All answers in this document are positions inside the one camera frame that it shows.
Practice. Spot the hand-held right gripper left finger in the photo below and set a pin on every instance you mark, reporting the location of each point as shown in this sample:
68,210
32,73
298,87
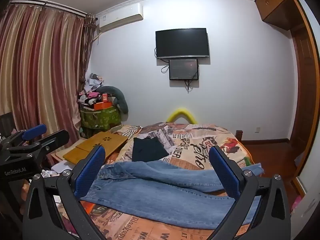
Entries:
93,166

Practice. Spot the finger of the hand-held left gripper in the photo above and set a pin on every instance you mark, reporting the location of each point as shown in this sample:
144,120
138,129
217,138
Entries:
35,130
56,140

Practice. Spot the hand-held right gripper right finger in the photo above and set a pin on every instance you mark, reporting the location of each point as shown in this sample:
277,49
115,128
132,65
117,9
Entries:
223,170

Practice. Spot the blue denim jeans pants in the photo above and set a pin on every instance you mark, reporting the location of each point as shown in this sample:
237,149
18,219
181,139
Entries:
162,195

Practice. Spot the folded dark pants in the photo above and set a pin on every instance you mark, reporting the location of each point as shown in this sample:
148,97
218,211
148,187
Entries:
148,150

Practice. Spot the wooden lap desk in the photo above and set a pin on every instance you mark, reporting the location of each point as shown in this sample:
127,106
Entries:
100,142

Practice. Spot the crumpled white paper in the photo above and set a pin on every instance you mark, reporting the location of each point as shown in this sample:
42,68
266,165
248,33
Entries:
60,167

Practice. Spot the dark chair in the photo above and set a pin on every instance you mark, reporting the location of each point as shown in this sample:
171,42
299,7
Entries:
6,125

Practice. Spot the printed newspaper-pattern blanket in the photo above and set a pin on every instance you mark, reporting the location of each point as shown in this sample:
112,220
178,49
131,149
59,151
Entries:
195,140

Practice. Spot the green patterned storage box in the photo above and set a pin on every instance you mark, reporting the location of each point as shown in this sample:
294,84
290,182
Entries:
100,121

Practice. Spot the striped pink beige curtain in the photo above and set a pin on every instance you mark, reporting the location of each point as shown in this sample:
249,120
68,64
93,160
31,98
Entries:
37,75

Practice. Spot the orange flat box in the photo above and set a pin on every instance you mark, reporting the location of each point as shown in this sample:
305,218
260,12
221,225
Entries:
103,105

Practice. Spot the pile of mixed clothes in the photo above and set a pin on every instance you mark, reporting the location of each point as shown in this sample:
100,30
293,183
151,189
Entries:
90,90

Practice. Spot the small red box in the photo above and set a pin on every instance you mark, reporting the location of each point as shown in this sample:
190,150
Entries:
104,97

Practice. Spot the grey long pillow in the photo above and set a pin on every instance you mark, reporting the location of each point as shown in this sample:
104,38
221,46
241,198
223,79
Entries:
120,100

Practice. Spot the yellow foam tube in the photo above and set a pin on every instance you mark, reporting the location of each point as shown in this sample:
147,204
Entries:
181,110

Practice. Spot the wooden overhead cabinet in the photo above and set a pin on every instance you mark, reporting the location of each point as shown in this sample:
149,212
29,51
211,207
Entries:
275,2

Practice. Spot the wooden bed post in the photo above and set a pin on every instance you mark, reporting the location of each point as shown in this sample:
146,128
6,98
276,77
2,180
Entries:
239,135

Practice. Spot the white wall outlet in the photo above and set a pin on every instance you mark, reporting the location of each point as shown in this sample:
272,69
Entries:
257,130

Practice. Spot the small black wall monitor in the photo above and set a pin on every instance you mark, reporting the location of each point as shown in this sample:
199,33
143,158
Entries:
183,69

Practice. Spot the wooden door frame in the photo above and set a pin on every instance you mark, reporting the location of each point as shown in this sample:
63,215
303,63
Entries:
303,80

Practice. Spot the curtain rail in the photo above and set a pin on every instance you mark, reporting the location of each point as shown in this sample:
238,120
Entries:
62,8

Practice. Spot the black wall television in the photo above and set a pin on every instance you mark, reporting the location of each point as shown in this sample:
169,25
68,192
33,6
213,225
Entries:
182,42

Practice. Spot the white wall air conditioner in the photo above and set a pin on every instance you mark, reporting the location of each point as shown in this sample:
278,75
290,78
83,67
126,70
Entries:
120,17

